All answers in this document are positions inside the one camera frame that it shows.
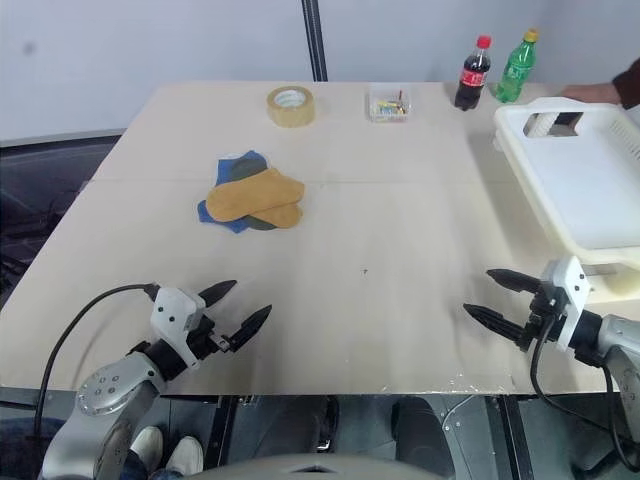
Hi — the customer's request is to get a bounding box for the pile of shoe insoles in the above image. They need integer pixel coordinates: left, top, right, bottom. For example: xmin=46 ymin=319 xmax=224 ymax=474
xmin=206 ymin=167 xmax=307 ymax=223

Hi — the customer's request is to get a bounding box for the black table frame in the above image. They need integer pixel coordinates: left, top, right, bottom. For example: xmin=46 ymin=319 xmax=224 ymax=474
xmin=159 ymin=392 xmax=609 ymax=480

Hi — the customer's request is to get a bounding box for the clear box of pins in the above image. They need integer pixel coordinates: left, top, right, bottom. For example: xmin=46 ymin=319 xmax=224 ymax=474
xmin=368 ymin=83 xmax=417 ymax=123

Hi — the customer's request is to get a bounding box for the white plastic tray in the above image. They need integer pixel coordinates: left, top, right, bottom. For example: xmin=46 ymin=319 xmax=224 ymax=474
xmin=491 ymin=96 xmax=640 ymax=307

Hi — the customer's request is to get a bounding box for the dark grey-green cloth piece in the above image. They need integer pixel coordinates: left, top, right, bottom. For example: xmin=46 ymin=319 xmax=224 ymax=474
xmin=227 ymin=153 xmax=272 ymax=182
xmin=243 ymin=210 xmax=282 ymax=233

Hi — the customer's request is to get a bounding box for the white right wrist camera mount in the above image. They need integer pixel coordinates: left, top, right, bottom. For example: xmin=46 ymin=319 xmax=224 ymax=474
xmin=541 ymin=255 xmax=592 ymax=352

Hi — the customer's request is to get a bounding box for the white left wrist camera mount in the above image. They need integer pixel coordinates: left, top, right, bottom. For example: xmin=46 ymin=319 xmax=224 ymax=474
xmin=149 ymin=286 xmax=207 ymax=372

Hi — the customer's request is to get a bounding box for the black metal post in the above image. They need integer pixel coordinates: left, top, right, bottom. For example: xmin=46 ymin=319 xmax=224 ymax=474
xmin=300 ymin=0 xmax=330 ymax=83

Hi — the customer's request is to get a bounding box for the cola bottle with red cap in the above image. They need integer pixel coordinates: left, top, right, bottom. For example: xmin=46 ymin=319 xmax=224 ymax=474
xmin=453 ymin=34 xmax=494 ymax=112

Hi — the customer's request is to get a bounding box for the green bottle with yellow cap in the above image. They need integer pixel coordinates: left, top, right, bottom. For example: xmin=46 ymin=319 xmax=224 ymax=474
xmin=494 ymin=27 xmax=542 ymax=104

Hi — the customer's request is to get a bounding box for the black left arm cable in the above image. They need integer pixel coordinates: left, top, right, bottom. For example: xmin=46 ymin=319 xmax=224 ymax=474
xmin=31 ymin=283 xmax=162 ymax=444

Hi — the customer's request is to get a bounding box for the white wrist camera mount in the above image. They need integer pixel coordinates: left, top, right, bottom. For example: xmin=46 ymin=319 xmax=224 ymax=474
xmin=149 ymin=286 xmax=207 ymax=372
xmin=541 ymin=255 xmax=592 ymax=352

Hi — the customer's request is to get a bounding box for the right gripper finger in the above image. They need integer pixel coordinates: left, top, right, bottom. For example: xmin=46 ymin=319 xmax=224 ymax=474
xmin=486 ymin=268 xmax=544 ymax=297
xmin=462 ymin=302 xmax=531 ymax=347

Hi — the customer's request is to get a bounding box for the person's bare hand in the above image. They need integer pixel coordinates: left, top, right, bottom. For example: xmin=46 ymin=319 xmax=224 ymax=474
xmin=561 ymin=81 xmax=624 ymax=106

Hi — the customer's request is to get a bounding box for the beige packing tape roll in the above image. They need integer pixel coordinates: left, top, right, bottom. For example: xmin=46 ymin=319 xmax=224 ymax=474
xmin=265 ymin=85 xmax=318 ymax=129

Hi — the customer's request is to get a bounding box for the white shoe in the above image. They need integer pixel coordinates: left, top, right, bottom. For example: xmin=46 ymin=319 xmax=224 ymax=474
xmin=130 ymin=425 xmax=167 ymax=475
xmin=164 ymin=435 xmax=205 ymax=477

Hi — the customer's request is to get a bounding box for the blue cloth piece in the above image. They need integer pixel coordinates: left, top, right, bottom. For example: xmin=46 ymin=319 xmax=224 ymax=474
xmin=215 ymin=148 xmax=262 ymax=187
xmin=195 ymin=198 xmax=252 ymax=236

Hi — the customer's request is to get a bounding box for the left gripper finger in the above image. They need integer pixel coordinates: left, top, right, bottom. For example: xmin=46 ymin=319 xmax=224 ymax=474
xmin=226 ymin=304 xmax=274 ymax=354
xmin=197 ymin=279 xmax=239 ymax=314

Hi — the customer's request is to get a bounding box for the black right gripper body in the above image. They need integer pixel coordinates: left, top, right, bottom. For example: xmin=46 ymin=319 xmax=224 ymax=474
xmin=518 ymin=281 xmax=568 ymax=354

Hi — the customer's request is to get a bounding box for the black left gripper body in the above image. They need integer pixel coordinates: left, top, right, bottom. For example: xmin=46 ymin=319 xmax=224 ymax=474
xmin=186 ymin=311 xmax=236 ymax=361

